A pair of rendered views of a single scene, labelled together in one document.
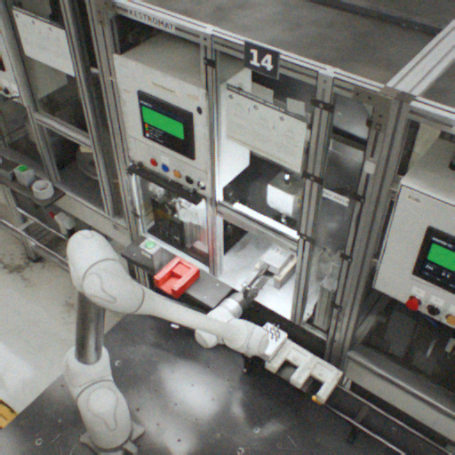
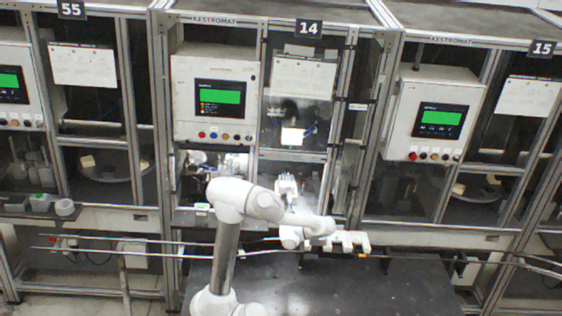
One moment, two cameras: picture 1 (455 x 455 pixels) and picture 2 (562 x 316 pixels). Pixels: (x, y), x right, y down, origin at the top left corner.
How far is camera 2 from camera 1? 1.32 m
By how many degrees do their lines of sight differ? 33
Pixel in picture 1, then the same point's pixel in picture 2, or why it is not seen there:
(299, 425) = (355, 280)
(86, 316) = (232, 247)
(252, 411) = (324, 287)
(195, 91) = (251, 64)
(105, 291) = (275, 200)
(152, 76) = (210, 63)
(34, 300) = not seen: outside the picture
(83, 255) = (236, 188)
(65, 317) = not seen: outside the picture
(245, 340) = (325, 226)
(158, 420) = not seen: outside the picture
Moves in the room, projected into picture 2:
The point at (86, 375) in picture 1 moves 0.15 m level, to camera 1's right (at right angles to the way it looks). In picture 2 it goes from (229, 303) to (256, 289)
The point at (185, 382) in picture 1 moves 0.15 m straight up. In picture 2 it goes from (269, 293) to (272, 273)
